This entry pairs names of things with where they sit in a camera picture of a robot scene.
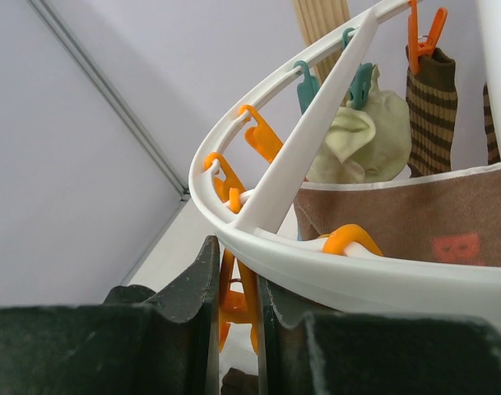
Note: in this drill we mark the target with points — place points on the pale green sock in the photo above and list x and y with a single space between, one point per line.
368 145

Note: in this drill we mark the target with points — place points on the dark brown sock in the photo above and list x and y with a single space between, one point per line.
236 382

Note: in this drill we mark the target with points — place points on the wooden drying rack frame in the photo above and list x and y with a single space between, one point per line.
316 18

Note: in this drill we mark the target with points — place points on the brown striped sock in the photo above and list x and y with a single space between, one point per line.
431 96

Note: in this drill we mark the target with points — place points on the orange clothes peg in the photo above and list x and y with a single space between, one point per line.
238 301

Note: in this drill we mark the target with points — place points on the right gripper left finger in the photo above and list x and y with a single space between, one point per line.
138 341

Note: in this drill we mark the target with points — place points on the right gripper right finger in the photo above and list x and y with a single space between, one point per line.
307 348

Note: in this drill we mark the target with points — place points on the brown hanging cloth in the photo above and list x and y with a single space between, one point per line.
452 218

